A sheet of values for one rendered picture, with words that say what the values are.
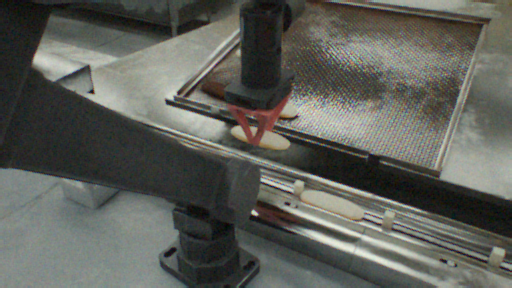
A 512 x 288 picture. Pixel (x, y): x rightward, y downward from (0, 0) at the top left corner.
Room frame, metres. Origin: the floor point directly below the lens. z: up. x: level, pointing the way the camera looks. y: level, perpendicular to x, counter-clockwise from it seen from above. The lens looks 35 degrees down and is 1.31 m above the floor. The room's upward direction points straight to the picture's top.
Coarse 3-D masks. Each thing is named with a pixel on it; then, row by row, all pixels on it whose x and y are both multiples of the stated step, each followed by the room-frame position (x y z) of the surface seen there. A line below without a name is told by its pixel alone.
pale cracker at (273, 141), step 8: (240, 128) 0.59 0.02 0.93; (256, 128) 0.59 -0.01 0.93; (240, 136) 0.57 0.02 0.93; (264, 136) 0.56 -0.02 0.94; (272, 136) 0.56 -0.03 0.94; (280, 136) 0.57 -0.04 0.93; (264, 144) 0.55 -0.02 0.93; (272, 144) 0.54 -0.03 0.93; (280, 144) 0.55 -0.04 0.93; (288, 144) 0.55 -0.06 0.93
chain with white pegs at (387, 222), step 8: (264, 184) 0.56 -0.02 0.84; (296, 184) 0.53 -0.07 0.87; (288, 192) 0.54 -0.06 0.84; (296, 192) 0.52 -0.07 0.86; (384, 216) 0.46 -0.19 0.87; (392, 216) 0.46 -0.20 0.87; (376, 224) 0.47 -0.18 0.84; (384, 224) 0.46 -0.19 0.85; (392, 224) 0.46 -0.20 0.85; (400, 232) 0.46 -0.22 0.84; (424, 240) 0.44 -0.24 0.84; (448, 248) 0.42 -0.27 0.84; (496, 248) 0.40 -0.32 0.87; (472, 256) 0.41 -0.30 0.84; (496, 256) 0.39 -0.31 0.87; (496, 264) 0.39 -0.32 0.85
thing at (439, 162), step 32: (320, 0) 1.13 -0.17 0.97; (352, 0) 1.10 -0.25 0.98; (320, 32) 0.98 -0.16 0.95; (352, 32) 0.97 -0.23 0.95; (384, 32) 0.95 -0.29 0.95; (448, 32) 0.93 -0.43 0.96; (480, 32) 0.92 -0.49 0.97; (288, 64) 0.86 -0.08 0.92; (384, 64) 0.83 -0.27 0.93; (448, 64) 0.81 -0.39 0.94; (192, 96) 0.77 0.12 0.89; (320, 96) 0.74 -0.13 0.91; (384, 96) 0.73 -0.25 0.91; (416, 96) 0.72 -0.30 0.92; (288, 128) 0.64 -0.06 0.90; (320, 128) 0.65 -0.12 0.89; (384, 128) 0.64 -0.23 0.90; (416, 128) 0.63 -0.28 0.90; (448, 128) 0.63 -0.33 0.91; (384, 160) 0.56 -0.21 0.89
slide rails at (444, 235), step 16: (192, 144) 0.66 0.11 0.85; (272, 176) 0.57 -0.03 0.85; (368, 208) 0.49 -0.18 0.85; (384, 208) 0.49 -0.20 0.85; (368, 224) 0.46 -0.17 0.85; (400, 224) 0.46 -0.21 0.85; (416, 224) 0.46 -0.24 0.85; (416, 240) 0.43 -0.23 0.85; (448, 240) 0.43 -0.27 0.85; (464, 240) 0.43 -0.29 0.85; (464, 256) 0.40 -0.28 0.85; (496, 272) 0.38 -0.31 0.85
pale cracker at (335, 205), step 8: (304, 192) 0.52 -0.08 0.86; (312, 192) 0.52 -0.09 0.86; (320, 192) 0.52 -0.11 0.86; (304, 200) 0.51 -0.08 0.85; (312, 200) 0.50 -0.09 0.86; (320, 200) 0.50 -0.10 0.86; (328, 200) 0.50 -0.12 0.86; (336, 200) 0.50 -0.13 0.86; (344, 200) 0.50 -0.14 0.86; (320, 208) 0.49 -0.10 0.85; (328, 208) 0.49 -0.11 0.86; (336, 208) 0.48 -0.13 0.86; (344, 208) 0.48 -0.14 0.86; (352, 208) 0.49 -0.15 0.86; (360, 208) 0.49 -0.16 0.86; (344, 216) 0.47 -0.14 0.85; (352, 216) 0.47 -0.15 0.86; (360, 216) 0.47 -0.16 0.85
